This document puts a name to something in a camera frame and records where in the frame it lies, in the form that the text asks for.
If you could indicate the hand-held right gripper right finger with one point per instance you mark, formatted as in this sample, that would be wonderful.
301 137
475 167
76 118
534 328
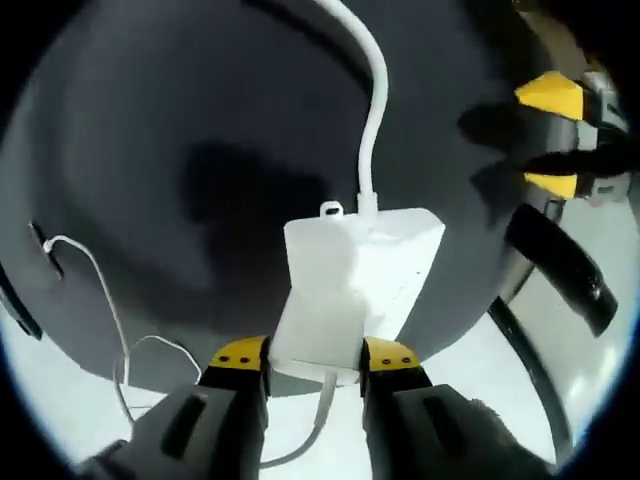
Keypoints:
405 430

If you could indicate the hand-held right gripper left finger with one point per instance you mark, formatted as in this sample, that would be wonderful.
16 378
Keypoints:
220 425

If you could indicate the person's right hand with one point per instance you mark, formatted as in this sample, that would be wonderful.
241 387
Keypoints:
500 440

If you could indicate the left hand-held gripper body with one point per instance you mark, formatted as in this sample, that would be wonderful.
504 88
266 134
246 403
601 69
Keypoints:
607 150

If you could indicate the white charger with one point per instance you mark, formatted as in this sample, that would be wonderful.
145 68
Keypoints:
322 295

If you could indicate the white power strip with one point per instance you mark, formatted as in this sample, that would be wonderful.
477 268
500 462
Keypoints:
400 270

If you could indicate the black curved stand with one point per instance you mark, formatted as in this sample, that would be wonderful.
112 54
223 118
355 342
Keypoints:
540 380

